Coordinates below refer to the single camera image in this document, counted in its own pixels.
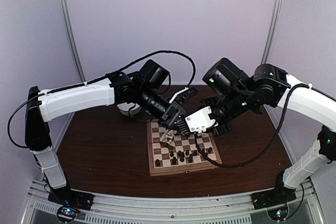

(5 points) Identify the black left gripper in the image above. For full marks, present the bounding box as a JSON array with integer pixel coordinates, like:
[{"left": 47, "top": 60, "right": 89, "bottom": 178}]
[{"left": 138, "top": 85, "right": 185, "bottom": 132}]

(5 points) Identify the dark chess piece corner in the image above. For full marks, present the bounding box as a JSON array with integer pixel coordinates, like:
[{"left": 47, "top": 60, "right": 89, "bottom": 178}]
[{"left": 155, "top": 159, "right": 161, "bottom": 166}]

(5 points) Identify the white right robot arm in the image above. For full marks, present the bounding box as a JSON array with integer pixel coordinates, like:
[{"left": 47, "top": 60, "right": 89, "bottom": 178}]
[{"left": 202, "top": 58, "right": 335, "bottom": 204}]

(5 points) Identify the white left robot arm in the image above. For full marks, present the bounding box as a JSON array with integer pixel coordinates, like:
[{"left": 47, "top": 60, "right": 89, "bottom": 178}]
[{"left": 25, "top": 60, "right": 185, "bottom": 205}]

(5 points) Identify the pile of white chess pieces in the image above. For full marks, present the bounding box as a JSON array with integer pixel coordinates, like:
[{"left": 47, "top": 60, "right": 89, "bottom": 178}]
[{"left": 160, "top": 130, "right": 177, "bottom": 142}]

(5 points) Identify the pile of dark chess pieces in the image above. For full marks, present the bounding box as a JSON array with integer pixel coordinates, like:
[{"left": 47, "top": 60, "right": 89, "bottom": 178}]
[{"left": 159, "top": 142, "right": 174, "bottom": 150}]

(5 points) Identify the wooden chess board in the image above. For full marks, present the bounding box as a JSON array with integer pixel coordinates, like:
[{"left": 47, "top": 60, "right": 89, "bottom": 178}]
[{"left": 146, "top": 121, "right": 222, "bottom": 176}]

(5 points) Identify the white scalloped bowl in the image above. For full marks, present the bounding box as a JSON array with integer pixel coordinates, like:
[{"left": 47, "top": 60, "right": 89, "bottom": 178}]
[{"left": 117, "top": 103, "right": 141, "bottom": 116}]

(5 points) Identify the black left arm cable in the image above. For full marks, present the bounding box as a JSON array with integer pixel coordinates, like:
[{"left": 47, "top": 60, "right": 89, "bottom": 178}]
[{"left": 7, "top": 49, "right": 197, "bottom": 148}]

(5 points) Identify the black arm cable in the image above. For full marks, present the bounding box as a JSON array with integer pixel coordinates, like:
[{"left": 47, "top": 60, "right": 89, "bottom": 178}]
[
  {"left": 195, "top": 83, "right": 312, "bottom": 169},
  {"left": 7, "top": 49, "right": 197, "bottom": 148}
]

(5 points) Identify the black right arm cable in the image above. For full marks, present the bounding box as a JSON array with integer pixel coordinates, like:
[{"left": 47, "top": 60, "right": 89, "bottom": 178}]
[{"left": 195, "top": 83, "right": 312, "bottom": 169}]

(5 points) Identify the aluminium frame post right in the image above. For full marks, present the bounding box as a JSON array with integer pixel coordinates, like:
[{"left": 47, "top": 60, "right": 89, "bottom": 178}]
[{"left": 258, "top": 0, "right": 284, "bottom": 66}]

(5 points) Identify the aluminium frame post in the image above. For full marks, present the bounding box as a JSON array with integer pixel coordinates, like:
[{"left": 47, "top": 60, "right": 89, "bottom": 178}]
[
  {"left": 54, "top": 0, "right": 89, "bottom": 90},
  {"left": 258, "top": 0, "right": 284, "bottom": 66}
]

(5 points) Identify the aluminium front rail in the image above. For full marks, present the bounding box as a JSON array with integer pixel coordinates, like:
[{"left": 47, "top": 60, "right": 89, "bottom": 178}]
[{"left": 22, "top": 176, "right": 320, "bottom": 224}]

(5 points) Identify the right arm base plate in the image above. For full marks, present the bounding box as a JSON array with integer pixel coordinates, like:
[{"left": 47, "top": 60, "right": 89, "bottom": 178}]
[{"left": 251, "top": 189, "right": 297, "bottom": 210}]

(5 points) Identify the aluminium frame post left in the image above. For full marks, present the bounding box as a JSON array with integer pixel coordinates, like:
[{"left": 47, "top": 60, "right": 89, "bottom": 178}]
[{"left": 54, "top": 0, "right": 89, "bottom": 90}]

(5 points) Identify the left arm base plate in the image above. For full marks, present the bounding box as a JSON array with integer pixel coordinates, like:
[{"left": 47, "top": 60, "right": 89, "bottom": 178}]
[{"left": 48, "top": 190, "right": 94, "bottom": 210}]

